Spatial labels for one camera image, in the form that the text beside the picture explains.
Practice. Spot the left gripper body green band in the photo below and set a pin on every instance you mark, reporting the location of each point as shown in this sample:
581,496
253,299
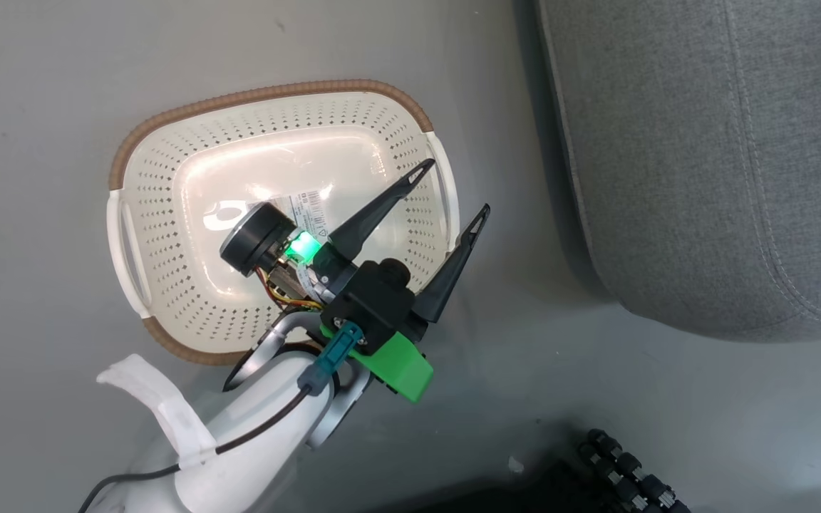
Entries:
257,239

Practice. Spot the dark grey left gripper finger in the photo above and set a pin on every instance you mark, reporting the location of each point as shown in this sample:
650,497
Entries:
375,214
453,271

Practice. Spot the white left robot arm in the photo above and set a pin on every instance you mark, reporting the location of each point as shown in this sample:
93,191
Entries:
254,442

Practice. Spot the grey fabric sofa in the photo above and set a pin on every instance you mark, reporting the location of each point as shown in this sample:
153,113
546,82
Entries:
703,142

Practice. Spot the cream perforated laundry basket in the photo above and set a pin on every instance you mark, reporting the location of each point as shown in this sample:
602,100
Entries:
189,142

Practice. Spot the black ribbed robot wheel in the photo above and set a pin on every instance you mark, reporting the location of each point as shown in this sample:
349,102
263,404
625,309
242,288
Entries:
631,477

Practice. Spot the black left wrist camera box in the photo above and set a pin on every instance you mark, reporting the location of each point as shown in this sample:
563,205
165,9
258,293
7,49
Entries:
375,303

